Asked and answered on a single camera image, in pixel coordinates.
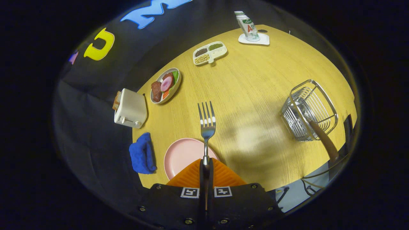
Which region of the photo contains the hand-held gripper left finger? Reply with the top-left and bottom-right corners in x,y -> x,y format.
136,158 -> 204,230

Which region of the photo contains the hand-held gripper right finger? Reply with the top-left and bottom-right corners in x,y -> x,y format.
210,157 -> 282,230

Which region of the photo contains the wooden-handled metal fork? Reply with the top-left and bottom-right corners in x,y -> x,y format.
197,101 -> 217,211

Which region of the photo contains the wooden-handled metal spoon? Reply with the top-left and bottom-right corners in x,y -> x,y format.
292,101 -> 340,162

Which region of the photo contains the pink plate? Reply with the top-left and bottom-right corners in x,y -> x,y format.
164,138 -> 221,181

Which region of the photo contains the blue cloth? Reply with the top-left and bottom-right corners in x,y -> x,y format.
129,132 -> 157,175

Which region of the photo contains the white toaster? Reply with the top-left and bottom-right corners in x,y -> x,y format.
114,88 -> 148,129

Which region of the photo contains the toast slice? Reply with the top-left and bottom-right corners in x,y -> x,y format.
112,91 -> 122,111

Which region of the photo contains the bowl of meat and vegetables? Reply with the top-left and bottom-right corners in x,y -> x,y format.
150,67 -> 182,104

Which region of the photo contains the black table clamp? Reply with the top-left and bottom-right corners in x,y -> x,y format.
343,114 -> 354,142

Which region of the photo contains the white divided bean tray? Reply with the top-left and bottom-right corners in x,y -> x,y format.
193,41 -> 228,66

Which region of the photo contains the white square coaster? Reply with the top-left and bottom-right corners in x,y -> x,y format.
238,33 -> 270,46

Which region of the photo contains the white bottle with green label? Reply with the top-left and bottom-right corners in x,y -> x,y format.
234,11 -> 260,42

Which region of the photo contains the black cable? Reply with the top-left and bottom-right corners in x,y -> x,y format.
300,155 -> 350,196

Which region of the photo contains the metal wire basket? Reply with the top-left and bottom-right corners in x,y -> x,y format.
280,79 -> 338,142

